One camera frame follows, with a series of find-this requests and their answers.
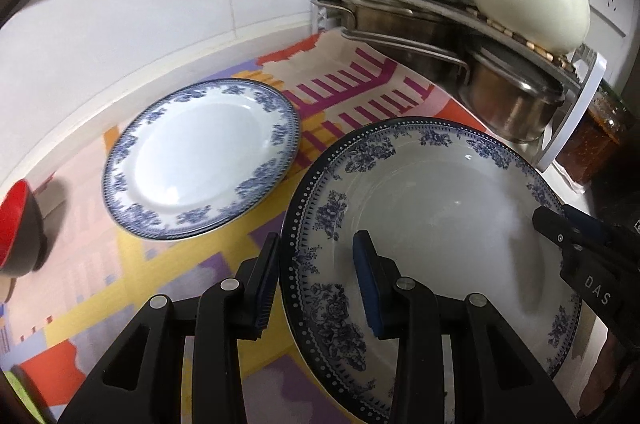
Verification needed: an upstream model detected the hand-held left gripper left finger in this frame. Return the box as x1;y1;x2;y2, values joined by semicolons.
57;232;281;424

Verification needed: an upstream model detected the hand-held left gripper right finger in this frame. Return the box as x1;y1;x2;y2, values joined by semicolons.
352;230;581;424

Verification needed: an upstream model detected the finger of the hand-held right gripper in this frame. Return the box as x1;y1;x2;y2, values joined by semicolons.
532;205;581;255
562;206;613;246

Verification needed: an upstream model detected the deep blue floral plate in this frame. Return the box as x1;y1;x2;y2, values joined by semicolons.
279;116;583;424

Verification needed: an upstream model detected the person's right hand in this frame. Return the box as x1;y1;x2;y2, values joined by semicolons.
580;333;630;421

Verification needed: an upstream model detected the glass jar of chili sauce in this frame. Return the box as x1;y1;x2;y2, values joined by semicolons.
555;81;638;185

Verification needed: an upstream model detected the colourful patterned mat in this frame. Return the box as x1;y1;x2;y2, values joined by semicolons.
0;29;501;424

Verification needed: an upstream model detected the white and grey corner rack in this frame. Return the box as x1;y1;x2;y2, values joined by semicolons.
310;0;608;170

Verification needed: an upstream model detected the small steel pot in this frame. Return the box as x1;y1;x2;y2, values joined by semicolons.
457;46;568;142

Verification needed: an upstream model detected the flat blue floral plate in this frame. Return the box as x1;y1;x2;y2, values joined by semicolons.
102;79;301;240

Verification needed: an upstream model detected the wooden bead trivet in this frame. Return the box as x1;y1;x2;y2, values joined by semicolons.
485;16;576;72

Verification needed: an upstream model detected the red and black bowl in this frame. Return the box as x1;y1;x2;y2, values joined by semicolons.
0;179;48;279

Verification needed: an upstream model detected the wide steel pot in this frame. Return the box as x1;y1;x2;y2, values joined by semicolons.
340;0;471;85

